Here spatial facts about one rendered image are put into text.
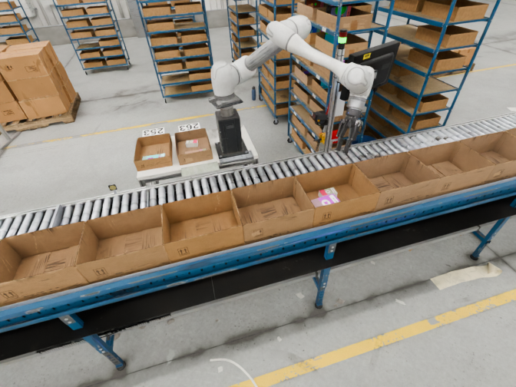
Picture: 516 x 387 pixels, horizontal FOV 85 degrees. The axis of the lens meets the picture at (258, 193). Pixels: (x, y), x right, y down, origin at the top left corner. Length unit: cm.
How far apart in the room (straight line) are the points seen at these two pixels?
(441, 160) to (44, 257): 254
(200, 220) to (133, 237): 38
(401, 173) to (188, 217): 143
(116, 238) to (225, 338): 105
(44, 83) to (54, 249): 398
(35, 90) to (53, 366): 414
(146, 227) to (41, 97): 421
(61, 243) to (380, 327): 212
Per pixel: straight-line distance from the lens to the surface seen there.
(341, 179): 189
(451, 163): 239
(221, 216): 169
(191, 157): 238
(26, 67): 557
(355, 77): 143
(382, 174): 207
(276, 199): 176
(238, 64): 229
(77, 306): 174
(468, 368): 252
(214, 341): 227
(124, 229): 176
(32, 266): 191
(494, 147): 268
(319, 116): 230
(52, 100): 568
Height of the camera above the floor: 210
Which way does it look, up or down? 42 degrees down
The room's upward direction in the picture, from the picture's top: 3 degrees counter-clockwise
